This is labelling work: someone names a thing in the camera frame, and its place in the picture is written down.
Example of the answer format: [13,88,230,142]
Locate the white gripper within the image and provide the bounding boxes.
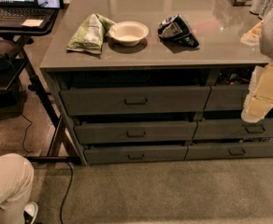
[241,62,273,123]

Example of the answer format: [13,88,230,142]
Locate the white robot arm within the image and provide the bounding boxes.
[241,8,273,123]

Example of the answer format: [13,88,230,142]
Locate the grey drawer cabinet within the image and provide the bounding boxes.
[40,0,273,164]

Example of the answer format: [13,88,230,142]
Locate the open laptop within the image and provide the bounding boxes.
[0,0,56,30]

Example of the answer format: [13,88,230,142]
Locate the yellow snack packet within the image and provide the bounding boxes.
[240,21,264,46]

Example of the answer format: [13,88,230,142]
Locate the black chip bag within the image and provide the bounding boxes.
[158,14,199,48]

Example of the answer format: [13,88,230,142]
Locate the white paper bowl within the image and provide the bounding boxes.
[108,21,149,47]

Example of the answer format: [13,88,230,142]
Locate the green chip bag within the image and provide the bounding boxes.
[66,13,115,55]

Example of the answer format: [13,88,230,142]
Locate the black laptop stand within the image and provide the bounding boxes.
[0,7,81,165]

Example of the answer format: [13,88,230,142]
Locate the black smartphone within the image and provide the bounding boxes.
[35,0,64,9]

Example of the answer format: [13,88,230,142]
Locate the white sneaker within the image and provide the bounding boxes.
[23,202,38,224]

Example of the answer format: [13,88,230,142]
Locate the person leg beige trousers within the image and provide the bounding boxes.
[0,153,34,224]

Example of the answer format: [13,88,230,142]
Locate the black floor cable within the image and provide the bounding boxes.
[20,112,74,224]

